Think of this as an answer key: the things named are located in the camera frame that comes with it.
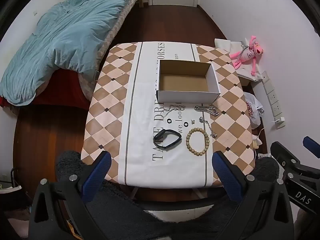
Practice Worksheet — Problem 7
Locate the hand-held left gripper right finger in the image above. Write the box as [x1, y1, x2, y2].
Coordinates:
[212, 151, 294, 240]

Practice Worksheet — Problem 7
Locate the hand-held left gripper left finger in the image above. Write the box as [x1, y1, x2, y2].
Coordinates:
[29, 151, 112, 240]

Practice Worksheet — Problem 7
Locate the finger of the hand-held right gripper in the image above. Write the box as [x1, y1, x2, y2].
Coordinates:
[302, 136, 320, 159]
[270, 141, 301, 167]

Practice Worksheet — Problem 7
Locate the wooden bead bracelet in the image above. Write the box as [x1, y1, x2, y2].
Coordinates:
[185, 127, 209, 156]

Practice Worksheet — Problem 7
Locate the silver pendant chain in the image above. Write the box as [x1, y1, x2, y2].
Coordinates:
[199, 117, 217, 138]

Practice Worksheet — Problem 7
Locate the chunky silver chain bracelet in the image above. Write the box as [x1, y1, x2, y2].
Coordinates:
[194, 105, 220, 117]

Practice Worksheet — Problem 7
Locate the black smart band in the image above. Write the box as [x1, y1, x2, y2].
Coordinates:
[153, 129, 182, 150]

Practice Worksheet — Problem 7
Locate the thin silver chain necklace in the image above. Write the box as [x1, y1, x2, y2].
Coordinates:
[161, 104, 186, 119]

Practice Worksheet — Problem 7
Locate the white cardboard box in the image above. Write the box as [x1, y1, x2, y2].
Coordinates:
[155, 59, 221, 104]

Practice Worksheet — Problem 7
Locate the white plastic bag red print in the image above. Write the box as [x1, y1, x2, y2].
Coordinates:
[244, 92, 265, 130]

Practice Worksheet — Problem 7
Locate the white power strip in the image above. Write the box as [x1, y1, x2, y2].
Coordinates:
[261, 71, 286, 128]

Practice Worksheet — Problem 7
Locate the checkered printed tablecloth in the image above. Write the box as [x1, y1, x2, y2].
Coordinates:
[80, 42, 256, 188]

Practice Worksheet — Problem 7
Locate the pink plush toy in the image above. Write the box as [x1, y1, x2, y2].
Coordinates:
[230, 35, 265, 76]

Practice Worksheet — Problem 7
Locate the light blue blanket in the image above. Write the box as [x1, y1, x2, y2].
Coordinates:
[0, 0, 132, 105]

